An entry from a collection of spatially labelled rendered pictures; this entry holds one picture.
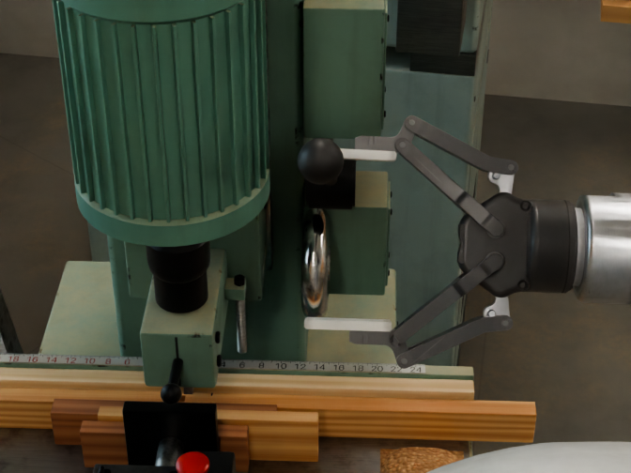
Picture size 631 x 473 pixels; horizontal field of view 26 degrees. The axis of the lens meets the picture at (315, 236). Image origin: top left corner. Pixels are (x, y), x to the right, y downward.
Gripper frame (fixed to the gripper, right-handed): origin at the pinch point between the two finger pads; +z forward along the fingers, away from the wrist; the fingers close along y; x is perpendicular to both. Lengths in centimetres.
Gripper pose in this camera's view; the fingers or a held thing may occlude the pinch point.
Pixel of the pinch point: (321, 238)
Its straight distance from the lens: 110.5
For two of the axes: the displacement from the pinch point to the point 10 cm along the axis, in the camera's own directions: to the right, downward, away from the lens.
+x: -0.3, 0.2, -10.0
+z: -10.0, -0.3, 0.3
